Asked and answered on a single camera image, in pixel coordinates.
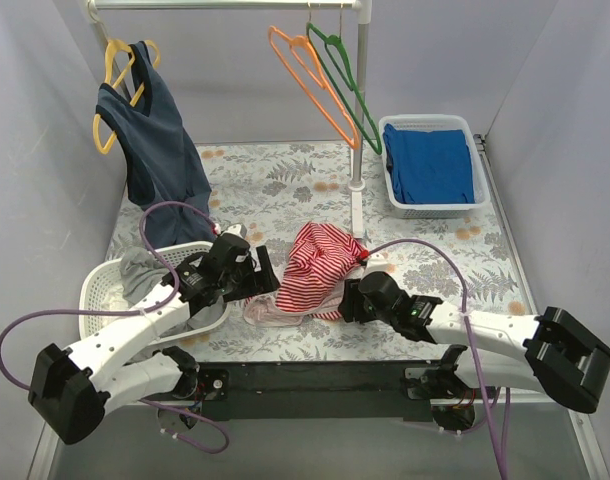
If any red white striped tank top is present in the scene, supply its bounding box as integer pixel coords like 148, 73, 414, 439
243, 222, 367, 327

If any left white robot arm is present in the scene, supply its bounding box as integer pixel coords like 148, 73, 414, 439
28, 232, 279, 445

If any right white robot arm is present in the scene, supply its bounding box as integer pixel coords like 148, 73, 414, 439
339, 271, 610, 414

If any navy blue tank top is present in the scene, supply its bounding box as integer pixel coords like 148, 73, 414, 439
96, 41, 215, 248

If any green hanger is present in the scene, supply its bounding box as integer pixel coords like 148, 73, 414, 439
306, 21, 383, 155

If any orange hanger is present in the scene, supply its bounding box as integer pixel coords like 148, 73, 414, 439
267, 26, 359, 150

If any yellow hanger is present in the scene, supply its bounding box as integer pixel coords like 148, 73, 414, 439
93, 39, 161, 155

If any grey garment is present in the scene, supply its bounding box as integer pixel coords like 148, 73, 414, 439
105, 247, 229, 338

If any floral table mat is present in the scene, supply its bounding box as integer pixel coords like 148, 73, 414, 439
104, 142, 541, 362

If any white laundry basket left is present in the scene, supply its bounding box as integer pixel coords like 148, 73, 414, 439
78, 241, 232, 347

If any blue folded cloth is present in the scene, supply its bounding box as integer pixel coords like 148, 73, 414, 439
383, 124, 475, 205

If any white basket right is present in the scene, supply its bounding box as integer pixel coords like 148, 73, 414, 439
379, 114, 491, 219

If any white clothes rack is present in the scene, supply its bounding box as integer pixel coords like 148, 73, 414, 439
86, 0, 373, 239

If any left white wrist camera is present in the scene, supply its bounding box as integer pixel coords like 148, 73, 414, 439
213, 224, 249, 248

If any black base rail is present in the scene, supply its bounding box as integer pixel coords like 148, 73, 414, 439
154, 359, 486, 424

